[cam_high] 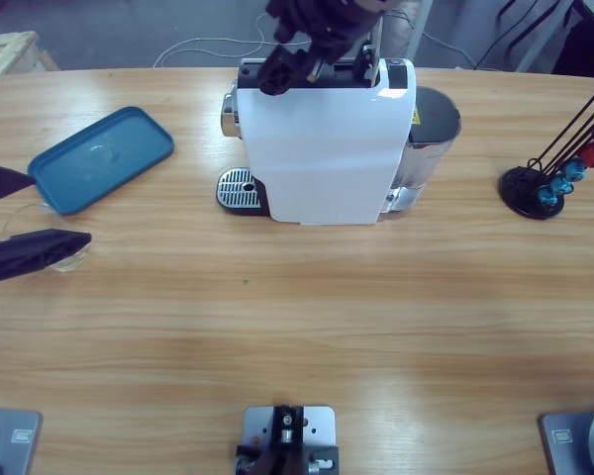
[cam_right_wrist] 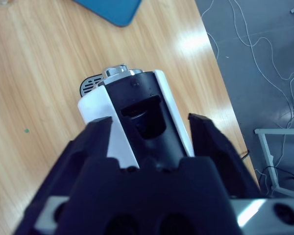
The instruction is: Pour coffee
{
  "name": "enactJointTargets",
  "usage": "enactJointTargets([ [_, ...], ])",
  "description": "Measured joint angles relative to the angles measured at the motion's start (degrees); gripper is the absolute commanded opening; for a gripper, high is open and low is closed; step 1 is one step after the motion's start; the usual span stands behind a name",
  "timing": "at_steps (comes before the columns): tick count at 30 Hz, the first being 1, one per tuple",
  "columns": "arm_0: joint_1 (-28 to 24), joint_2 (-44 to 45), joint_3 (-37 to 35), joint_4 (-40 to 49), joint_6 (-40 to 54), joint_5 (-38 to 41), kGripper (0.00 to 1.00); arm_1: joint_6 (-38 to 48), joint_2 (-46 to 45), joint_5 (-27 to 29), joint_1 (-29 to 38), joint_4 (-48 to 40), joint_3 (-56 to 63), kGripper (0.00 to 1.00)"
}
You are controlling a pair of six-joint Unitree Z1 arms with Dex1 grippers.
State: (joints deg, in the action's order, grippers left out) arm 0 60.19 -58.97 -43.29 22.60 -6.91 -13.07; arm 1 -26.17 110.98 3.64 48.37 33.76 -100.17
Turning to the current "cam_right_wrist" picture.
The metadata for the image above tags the white capsule coffee machine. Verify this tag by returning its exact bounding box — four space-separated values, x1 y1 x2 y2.
77 64 196 169

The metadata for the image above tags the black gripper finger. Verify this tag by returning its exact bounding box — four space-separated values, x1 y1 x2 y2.
188 113 262 199
14 116 113 235

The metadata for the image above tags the teal plastic tray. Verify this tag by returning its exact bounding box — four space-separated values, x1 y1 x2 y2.
72 0 143 27

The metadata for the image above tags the long white floor cable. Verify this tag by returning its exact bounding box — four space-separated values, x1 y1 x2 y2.
200 0 294 172

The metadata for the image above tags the silver grille drip tray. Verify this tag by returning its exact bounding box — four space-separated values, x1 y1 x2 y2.
79 73 106 98

